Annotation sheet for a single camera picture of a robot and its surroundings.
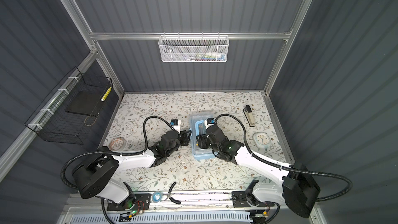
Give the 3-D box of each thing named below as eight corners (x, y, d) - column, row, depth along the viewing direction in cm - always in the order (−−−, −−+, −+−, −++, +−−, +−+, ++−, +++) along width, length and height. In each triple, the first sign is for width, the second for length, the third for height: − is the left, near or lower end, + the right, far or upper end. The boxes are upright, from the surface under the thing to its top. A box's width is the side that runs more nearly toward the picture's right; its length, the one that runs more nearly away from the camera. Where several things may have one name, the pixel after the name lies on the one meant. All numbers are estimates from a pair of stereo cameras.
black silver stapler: (250, 127, 103) (252, 123, 99) (242, 109, 112) (244, 105, 109) (255, 127, 103) (257, 122, 99) (247, 109, 113) (248, 104, 109)
